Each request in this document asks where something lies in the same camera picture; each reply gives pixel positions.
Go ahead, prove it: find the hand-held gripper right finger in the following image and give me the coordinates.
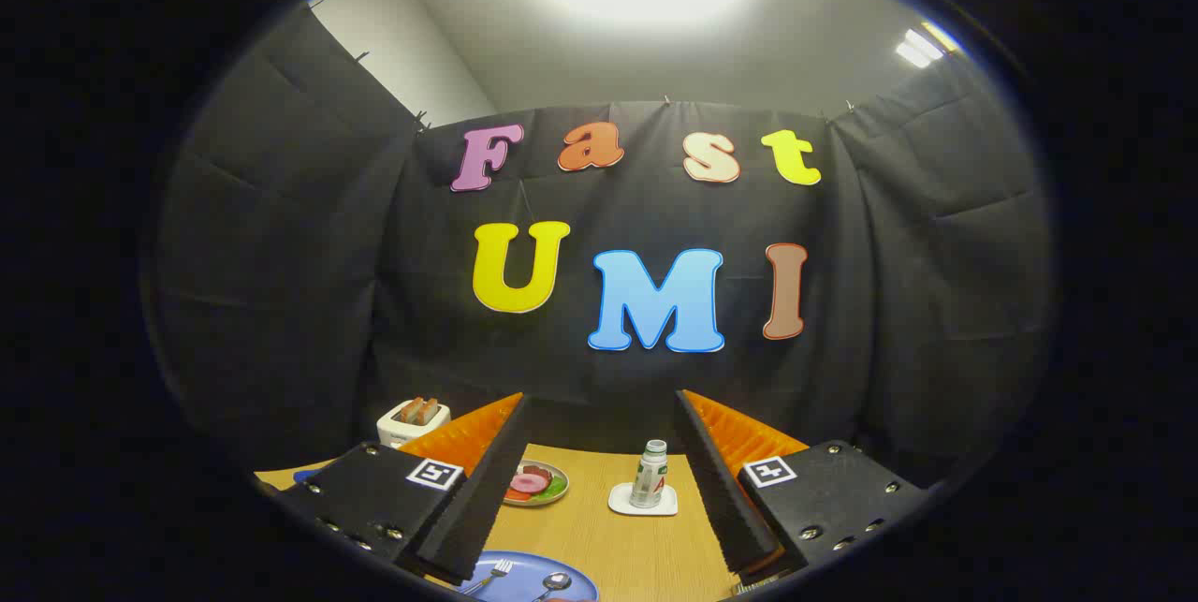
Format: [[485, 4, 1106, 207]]
[[674, 389, 929, 584]]

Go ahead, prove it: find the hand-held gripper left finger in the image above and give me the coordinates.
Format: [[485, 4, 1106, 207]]
[[276, 391, 534, 584]]

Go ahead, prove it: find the fork with blue checked handle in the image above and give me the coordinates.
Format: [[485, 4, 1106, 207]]
[[463, 559, 514, 595]]

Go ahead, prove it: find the grey plate with food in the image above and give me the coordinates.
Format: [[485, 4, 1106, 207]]
[[503, 460, 570, 507]]

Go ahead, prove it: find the white and green drink can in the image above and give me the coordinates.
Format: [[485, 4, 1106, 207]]
[[629, 439, 669, 509]]

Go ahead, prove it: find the blue round plate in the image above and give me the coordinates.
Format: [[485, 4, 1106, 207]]
[[456, 551, 600, 602]]

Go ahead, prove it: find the white square coaster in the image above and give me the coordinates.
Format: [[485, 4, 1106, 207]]
[[608, 482, 679, 517]]

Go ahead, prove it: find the white toaster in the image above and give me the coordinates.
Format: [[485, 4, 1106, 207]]
[[376, 398, 452, 449]]

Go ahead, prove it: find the black backdrop cloth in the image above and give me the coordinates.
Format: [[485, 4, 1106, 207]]
[[154, 3, 1054, 491]]

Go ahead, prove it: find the small ceiling light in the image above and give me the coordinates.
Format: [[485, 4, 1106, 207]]
[[894, 22, 960, 69]]

